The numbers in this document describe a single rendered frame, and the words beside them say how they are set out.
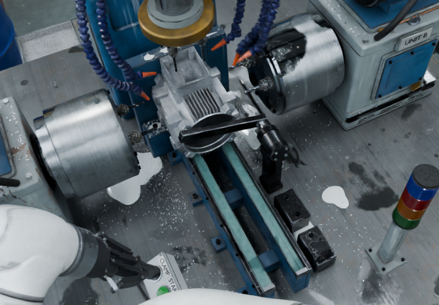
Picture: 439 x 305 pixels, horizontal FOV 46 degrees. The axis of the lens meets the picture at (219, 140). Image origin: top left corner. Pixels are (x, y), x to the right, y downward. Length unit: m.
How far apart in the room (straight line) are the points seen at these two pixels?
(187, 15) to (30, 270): 0.65
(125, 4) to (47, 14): 2.09
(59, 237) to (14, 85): 1.17
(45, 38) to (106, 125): 1.50
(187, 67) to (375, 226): 0.68
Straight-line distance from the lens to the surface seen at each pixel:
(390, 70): 1.57
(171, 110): 1.40
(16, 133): 1.35
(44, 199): 1.32
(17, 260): 0.84
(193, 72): 1.39
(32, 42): 2.76
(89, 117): 1.31
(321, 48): 1.43
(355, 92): 1.57
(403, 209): 1.23
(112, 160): 1.31
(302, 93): 1.43
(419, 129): 1.75
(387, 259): 1.47
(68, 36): 2.72
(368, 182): 1.60
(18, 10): 3.62
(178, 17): 1.21
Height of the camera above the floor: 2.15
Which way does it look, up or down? 55 degrees down
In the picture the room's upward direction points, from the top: 5 degrees counter-clockwise
